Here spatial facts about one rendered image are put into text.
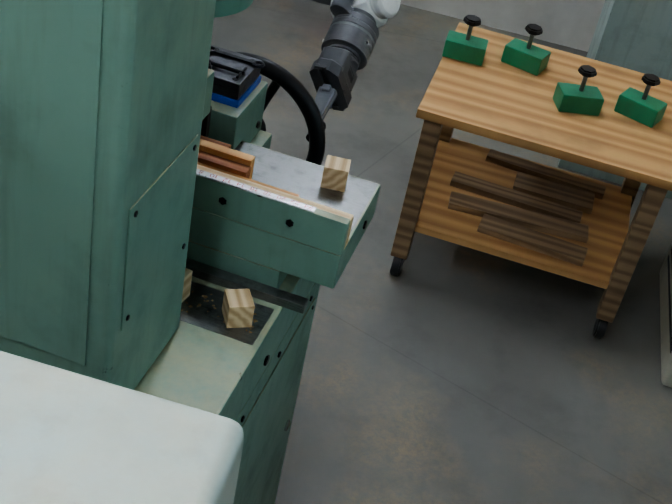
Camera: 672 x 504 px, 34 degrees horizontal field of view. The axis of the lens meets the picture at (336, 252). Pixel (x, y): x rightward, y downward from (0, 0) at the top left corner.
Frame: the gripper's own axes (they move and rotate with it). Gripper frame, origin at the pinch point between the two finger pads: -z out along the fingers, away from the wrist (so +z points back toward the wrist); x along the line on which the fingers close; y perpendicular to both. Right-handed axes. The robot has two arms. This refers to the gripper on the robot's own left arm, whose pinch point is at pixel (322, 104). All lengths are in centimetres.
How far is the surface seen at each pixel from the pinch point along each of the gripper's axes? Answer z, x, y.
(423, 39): 151, -179, -58
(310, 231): -36.8, 25.3, 18.3
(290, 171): -23.8, 17.0, 7.8
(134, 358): -65, 37, 8
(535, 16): 182, -194, -23
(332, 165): -22.5, 19.1, 14.8
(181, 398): -65, 29, 12
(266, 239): -38.7, 23.5, 11.8
